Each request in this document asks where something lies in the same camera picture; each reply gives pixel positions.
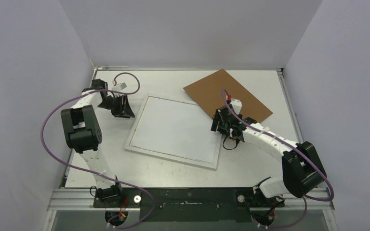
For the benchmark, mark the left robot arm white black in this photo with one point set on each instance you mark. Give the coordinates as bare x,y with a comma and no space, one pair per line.
83,134

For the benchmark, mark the white picture frame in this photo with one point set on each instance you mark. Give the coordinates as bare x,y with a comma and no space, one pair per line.
169,157

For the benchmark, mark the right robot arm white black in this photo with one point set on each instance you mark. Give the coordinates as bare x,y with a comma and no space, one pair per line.
302,169

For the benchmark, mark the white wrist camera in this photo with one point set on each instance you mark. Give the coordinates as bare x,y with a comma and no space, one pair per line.
235,104
118,88

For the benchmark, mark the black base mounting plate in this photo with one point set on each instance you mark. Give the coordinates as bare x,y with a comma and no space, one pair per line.
239,204

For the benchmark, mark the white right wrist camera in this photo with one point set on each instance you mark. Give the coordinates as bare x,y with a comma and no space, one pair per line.
235,104

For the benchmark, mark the white brown backing board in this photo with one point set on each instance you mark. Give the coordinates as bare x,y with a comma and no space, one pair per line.
206,92

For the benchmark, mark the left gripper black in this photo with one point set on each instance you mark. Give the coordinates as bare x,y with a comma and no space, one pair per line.
124,110

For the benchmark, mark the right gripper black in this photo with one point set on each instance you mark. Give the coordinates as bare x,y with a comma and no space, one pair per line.
220,120

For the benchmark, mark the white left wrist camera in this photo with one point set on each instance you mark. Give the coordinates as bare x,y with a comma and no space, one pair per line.
118,88

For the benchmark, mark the aluminium front rail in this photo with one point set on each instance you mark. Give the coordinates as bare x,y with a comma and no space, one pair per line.
74,199

